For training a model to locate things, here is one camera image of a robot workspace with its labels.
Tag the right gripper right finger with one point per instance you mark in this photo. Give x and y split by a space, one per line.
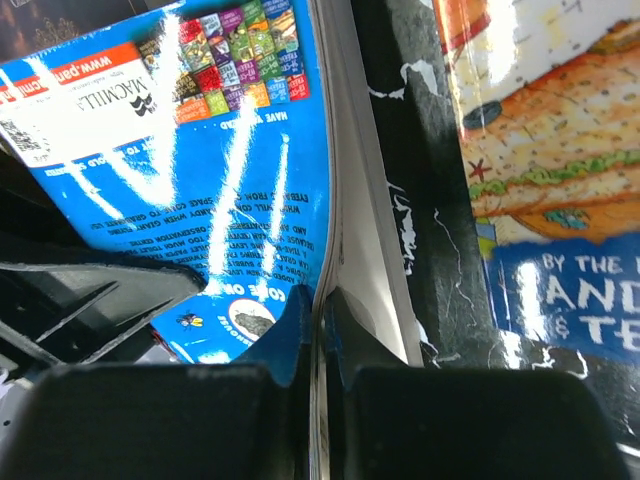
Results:
388 420

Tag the dark Tale of Two Cities book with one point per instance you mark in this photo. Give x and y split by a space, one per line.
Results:
28 26

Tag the blue 91-Storey Treehouse book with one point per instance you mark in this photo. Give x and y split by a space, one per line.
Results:
546 99

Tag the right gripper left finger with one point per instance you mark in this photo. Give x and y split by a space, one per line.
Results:
248 419

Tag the blue back-cover Treehouse book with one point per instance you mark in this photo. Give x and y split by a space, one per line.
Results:
232 137

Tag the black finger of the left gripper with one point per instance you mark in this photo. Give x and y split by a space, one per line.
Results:
64 305

